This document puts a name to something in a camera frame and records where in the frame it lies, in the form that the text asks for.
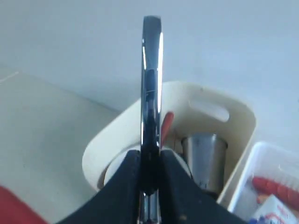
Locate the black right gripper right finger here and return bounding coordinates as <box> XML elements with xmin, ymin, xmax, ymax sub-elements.
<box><xmin>159</xmin><ymin>150</ymin><xmax>245</xmax><ymax>224</ymax></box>

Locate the dark wooden spoon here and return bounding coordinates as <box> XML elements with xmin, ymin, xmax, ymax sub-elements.
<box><xmin>161</xmin><ymin>112</ymin><xmax>174</xmax><ymax>148</ymax></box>

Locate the silver table knife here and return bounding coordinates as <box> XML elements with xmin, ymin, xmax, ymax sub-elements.
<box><xmin>138</xmin><ymin>15</ymin><xmax>164</xmax><ymax>224</ymax></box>

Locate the red sausage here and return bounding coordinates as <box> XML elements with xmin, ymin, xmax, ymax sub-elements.
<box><xmin>251</xmin><ymin>177</ymin><xmax>299</xmax><ymax>210</ymax></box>

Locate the stainless steel cup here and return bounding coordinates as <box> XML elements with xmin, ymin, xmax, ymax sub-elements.
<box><xmin>181</xmin><ymin>133</ymin><xmax>228</xmax><ymax>199</ymax></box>

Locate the blue white milk carton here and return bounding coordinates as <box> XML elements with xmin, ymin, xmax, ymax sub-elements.
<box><xmin>248</xmin><ymin>195</ymin><xmax>299</xmax><ymax>224</ymax></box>

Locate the red table cloth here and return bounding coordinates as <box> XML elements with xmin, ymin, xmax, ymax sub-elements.
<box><xmin>0</xmin><ymin>186</ymin><xmax>47</xmax><ymax>224</ymax></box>

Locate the white ceramic bowl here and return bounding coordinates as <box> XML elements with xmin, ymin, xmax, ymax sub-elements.
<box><xmin>99</xmin><ymin>151</ymin><xmax>192</xmax><ymax>187</ymax></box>

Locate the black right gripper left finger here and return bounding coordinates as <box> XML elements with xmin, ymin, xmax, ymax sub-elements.
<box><xmin>59</xmin><ymin>150</ymin><xmax>140</xmax><ymax>224</ymax></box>

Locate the cream plastic bin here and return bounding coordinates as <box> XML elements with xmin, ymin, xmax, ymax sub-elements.
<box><xmin>82</xmin><ymin>81</ymin><xmax>256</xmax><ymax>207</ymax></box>

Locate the white perforated plastic basket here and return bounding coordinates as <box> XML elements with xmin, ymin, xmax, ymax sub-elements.
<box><xmin>228</xmin><ymin>142</ymin><xmax>299</xmax><ymax>223</ymax></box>

